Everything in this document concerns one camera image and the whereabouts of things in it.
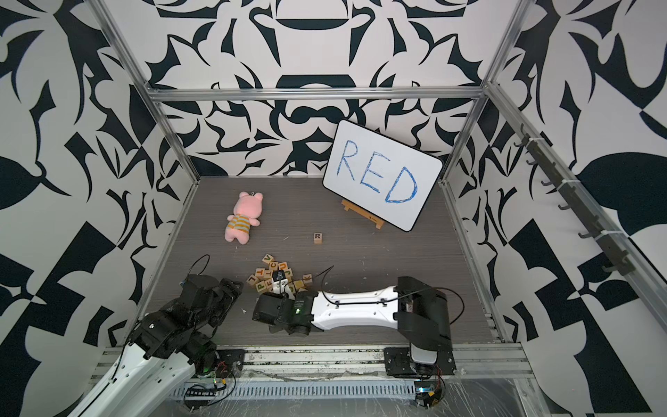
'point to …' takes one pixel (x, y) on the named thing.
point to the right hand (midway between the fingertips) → (273, 311)
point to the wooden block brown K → (307, 279)
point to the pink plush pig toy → (247, 209)
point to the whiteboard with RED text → (390, 179)
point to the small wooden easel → (375, 220)
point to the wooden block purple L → (252, 280)
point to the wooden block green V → (267, 258)
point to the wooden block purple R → (318, 238)
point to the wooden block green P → (260, 286)
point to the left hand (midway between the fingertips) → (239, 286)
